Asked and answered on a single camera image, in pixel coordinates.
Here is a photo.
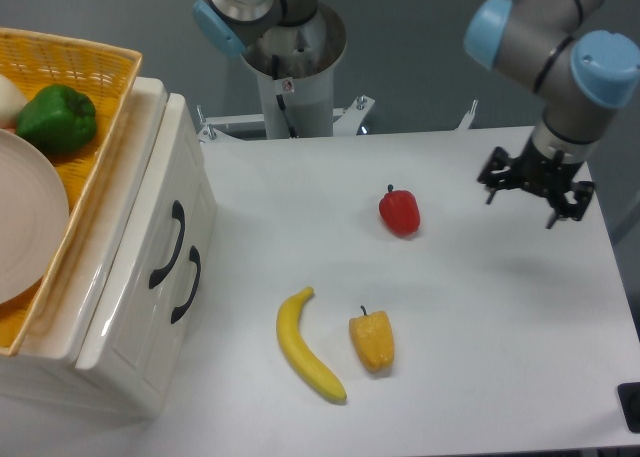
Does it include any black lower drawer handle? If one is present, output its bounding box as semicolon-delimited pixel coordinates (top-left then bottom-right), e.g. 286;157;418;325
170;245;202;325

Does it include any pink round plate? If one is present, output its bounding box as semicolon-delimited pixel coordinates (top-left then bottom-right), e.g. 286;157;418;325
1;130;69;303

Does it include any white metal table bracket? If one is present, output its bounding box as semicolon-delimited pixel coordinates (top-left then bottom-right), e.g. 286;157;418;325
456;99;478;131

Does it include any yellow banana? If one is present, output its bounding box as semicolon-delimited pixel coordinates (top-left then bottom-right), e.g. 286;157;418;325
276;286;347;405

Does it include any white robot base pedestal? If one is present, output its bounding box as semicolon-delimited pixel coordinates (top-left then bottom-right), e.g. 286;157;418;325
193;0;375;139

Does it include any yellow woven basket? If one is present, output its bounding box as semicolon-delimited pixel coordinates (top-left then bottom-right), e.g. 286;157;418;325
1;28;142;356

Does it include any white onion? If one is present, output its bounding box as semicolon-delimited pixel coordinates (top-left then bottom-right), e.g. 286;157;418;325
0;75;28;128

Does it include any yellow bell pepper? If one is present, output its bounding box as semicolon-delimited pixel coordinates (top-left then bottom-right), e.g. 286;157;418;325
349;305;395;373

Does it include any black object at table edge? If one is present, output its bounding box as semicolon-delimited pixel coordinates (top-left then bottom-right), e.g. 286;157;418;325
617;382;640;434

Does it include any white drawer cabinet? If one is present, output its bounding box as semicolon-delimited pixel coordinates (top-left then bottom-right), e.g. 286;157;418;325
1;78;216;417

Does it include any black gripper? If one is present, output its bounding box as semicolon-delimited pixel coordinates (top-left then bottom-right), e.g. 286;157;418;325
477;138;595;229

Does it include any green bell pepper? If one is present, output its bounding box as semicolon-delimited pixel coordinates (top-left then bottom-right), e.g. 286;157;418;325
16;84;97;155

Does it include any red bell pepper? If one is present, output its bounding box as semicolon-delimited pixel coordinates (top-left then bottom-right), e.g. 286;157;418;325
378;184;421;237

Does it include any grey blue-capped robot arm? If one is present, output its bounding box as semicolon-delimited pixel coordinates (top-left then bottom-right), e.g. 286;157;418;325
192;0;639;221

